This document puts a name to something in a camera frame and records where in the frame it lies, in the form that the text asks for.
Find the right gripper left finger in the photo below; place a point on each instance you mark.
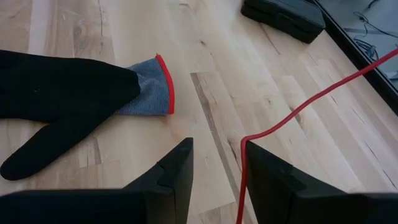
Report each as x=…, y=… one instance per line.
x=168, y=186

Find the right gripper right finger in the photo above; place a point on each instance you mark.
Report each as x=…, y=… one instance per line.
x=273, y=186

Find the black glove grey red cuff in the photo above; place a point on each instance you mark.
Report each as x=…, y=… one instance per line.
x=62, y=90

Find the black zippered case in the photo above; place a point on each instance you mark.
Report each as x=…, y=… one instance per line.
x=286, y=15

